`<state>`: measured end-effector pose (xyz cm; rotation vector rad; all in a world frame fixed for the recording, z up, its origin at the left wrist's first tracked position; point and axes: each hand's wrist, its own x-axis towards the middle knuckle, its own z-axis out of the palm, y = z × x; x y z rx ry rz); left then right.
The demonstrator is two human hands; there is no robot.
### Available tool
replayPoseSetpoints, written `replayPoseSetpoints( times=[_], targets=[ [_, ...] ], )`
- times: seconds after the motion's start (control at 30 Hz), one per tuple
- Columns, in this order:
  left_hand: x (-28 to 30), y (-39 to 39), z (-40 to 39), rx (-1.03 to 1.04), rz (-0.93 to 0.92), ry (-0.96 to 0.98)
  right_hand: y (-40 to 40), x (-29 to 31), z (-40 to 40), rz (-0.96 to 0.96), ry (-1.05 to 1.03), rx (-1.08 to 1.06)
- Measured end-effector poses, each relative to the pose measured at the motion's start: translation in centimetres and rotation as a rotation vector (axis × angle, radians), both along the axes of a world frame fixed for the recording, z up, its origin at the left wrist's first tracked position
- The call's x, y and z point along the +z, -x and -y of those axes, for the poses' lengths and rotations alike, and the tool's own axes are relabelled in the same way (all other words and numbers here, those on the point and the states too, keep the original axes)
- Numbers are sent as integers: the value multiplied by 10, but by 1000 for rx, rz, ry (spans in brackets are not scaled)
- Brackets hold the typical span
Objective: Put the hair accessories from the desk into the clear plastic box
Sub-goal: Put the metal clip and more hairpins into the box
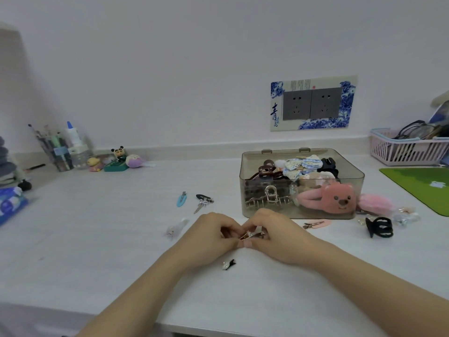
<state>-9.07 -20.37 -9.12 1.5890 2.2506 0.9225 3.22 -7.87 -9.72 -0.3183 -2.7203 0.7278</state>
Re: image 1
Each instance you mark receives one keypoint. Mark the person's right thumb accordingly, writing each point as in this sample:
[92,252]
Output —
[255,244]

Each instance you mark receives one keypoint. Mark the pink fluffy pom hair clip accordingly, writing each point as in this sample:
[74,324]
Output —
[375,204]

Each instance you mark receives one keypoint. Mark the yellow bear figurine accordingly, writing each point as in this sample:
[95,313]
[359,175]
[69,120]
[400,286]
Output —
[94,164]

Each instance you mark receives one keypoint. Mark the black-framed glasses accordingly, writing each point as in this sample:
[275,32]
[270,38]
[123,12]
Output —
[415,131]

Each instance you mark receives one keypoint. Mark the clear bow hair clip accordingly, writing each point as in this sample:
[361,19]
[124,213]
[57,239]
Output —
[407,216]

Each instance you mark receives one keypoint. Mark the brown claw hair clip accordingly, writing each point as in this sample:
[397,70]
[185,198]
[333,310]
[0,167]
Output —
[266,170]

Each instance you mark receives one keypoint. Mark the bunch of blue-white fabric clips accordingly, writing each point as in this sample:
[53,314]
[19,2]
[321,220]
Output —
[303,164]

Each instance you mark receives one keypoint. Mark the panda hat figurine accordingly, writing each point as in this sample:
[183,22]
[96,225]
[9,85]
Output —
[119,153]

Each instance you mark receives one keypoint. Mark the person's right forearm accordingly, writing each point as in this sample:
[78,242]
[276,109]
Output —
[379,291]

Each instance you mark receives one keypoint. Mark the clear pen holder with pens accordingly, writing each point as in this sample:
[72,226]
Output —
[58,154]

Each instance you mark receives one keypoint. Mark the white bottle with blue cap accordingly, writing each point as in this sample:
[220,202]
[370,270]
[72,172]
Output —
[73,135]

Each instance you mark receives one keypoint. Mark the rose gold metal hair clip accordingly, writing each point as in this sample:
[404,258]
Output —
[253,235]

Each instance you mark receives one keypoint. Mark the small black hair clip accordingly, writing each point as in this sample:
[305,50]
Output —
[228,264]

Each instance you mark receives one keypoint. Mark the green small box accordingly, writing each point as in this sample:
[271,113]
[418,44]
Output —
[115,167]

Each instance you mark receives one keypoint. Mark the blue floral wall socket sticker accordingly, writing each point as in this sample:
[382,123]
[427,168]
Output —
[277,105]

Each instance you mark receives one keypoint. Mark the grey stacked object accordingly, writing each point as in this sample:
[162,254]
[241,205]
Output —
[7,164]

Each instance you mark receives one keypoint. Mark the person's left thumb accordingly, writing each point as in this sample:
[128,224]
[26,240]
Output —
[235,244]

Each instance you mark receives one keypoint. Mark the person's right hand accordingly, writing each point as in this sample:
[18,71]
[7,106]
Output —
[284,242]

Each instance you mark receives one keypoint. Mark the person's left hand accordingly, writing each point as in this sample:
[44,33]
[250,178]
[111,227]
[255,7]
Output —
[203,242]

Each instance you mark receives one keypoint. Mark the purple plush toy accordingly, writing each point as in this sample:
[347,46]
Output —
[135,161]

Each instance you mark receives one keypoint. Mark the beige plush hair accessory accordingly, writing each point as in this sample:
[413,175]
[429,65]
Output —
[315,178]

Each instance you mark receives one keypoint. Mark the clear plastic hair clip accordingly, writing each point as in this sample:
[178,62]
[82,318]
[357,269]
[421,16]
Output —
[177,228]

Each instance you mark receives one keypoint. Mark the pink flat hair clip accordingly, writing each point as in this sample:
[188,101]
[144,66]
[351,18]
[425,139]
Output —
[319,224]

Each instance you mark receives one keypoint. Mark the black pen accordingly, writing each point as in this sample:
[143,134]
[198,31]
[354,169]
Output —
[35,167]

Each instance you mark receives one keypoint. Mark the light blue hair clip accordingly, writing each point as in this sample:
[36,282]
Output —
[181,200]

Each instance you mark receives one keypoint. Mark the green mouse pad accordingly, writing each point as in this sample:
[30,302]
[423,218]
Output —
[421,184]

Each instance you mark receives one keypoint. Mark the black claw hair clip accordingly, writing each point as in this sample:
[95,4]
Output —
[380,228]

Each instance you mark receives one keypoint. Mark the pink plush beaver toy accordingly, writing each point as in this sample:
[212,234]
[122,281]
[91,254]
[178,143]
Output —
[336,200]

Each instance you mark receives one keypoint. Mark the clear claw hair clip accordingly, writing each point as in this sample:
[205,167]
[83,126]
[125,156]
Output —
[270,192]

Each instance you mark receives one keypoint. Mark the row of metal hair clips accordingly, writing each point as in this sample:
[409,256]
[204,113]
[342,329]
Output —
[266,203]

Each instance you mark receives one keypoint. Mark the pink plastic basket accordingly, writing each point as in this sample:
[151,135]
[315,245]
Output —
[396,150]

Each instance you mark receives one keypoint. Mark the clear smoky plastic storage box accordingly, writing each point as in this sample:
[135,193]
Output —
[252,187]

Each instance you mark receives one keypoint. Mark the silver bow hair clip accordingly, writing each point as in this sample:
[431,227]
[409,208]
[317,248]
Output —
[199,207]

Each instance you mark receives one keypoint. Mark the blue tissue pack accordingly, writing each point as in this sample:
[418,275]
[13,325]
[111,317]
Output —
[10,203]

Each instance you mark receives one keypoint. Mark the grey wall socket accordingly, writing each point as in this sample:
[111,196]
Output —
[296,105]
[326,103]

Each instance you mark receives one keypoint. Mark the person's left forearm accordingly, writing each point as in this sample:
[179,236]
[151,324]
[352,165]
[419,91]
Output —
[140,294]

